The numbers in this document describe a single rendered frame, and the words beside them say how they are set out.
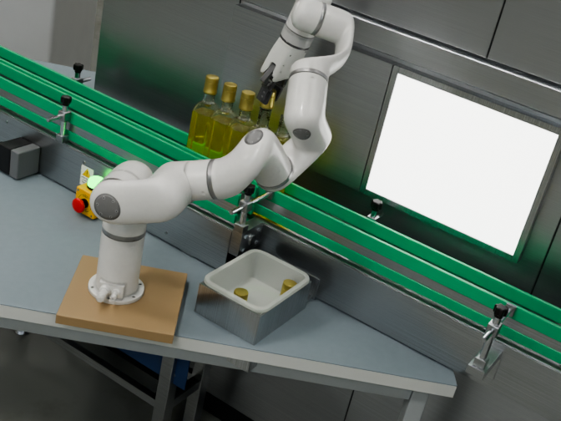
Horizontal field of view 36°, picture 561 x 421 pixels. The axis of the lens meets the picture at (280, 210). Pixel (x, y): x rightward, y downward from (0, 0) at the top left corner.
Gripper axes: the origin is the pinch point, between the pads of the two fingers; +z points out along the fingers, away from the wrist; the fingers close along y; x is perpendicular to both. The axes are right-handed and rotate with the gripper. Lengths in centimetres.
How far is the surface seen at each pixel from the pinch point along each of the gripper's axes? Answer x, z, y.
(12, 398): -23, 128, 22
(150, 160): -15.3, 28.9, 13.7
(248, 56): -15.8, 1.9, -12.1
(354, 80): 13.1, -10.4, -12.5
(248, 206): 15.1, 18.9, 15.4
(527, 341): 83, 7, 3
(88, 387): -12, 125, 1
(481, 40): 34, -35, -16
